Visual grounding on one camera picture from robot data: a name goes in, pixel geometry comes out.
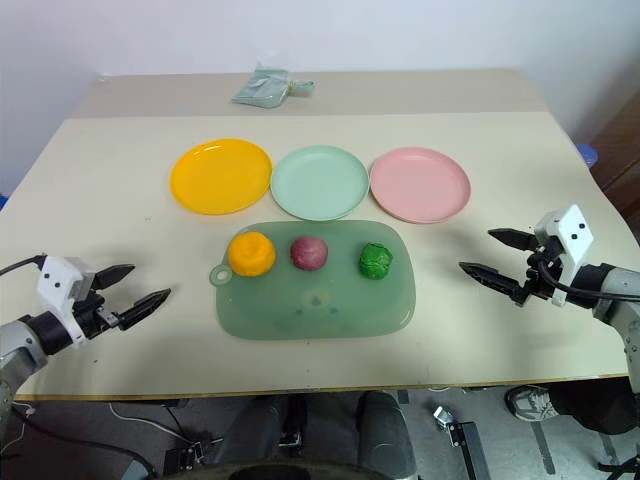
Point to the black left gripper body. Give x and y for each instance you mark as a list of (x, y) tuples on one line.
[(92, 312)]

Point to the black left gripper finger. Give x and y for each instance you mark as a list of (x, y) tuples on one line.
[(115, 274), (145, 306)]

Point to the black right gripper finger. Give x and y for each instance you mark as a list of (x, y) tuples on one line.
[(515, 239), (492, 276)]

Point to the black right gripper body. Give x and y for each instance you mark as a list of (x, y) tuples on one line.
[(542, 272)]

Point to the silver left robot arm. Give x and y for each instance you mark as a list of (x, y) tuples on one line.
[(20, 345)]

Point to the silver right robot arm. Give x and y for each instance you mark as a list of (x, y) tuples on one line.
[(620, 300)]

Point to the dark rounded robot base shape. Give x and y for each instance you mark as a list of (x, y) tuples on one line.
[(320, 440)]

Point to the pink plastic plate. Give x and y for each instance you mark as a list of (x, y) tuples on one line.
[(419, 184)]

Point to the green toy vegetable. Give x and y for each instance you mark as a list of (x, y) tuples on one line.
[(375, 260)]

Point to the orange toy fruit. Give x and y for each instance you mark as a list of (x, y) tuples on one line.
[(251, 253)]

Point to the yellow plastic plate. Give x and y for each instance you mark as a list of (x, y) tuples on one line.
[(220, 176)]

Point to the purple-red toy fruit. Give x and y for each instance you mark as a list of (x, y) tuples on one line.
[(309, 253)]

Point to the mint green plastic plate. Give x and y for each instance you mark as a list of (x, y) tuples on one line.
[(320, 182)]

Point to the blue stool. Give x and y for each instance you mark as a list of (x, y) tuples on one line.
[(587, 154)]

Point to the grey sneaker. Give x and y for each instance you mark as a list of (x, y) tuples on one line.
[(531, 402)]

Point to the blue object at floor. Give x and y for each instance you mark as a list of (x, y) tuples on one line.
[(3, 201)]

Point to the brown wooden cabinet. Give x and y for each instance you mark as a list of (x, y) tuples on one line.
[(617, 150)]

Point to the dark trouser leg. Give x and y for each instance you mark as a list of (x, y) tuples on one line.
[(595, 405)]

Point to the green translucent cutting board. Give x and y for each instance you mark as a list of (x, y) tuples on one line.
[(320, 305)]

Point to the clear bag with green items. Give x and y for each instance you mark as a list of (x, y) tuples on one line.
[(261, 86)]

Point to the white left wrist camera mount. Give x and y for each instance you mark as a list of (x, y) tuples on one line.
[(56, 285)]

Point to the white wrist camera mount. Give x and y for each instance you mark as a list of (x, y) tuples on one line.
[(575, 235), (56, 285)]

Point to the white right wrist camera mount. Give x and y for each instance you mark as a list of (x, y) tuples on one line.
[(575, 235)]

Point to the black clamp bracket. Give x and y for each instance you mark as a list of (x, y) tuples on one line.
[(192, 452)]

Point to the black metal frame bar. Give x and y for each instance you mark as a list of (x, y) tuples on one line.
[(467, 445)]

